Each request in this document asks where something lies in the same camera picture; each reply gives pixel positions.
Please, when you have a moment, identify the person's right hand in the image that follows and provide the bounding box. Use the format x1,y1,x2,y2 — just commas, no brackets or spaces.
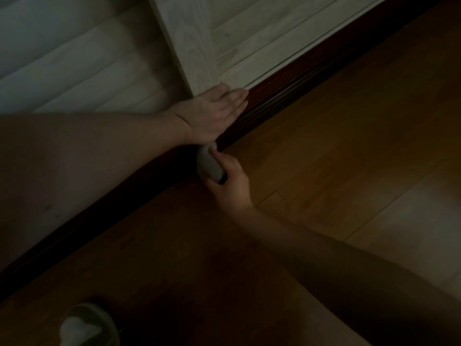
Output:
201,146,255,214

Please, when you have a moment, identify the person's left forearm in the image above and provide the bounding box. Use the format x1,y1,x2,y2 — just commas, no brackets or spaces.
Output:
0,111,191,272

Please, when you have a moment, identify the grey cleaning cloth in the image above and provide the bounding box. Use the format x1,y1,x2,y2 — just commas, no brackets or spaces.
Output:
196,141,228,185

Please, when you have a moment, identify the person's right forearm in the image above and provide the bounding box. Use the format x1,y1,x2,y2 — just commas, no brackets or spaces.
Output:
230,204,461,346

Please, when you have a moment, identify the person's left hand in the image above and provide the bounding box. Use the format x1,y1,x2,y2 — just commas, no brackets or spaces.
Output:
168,82,250,146

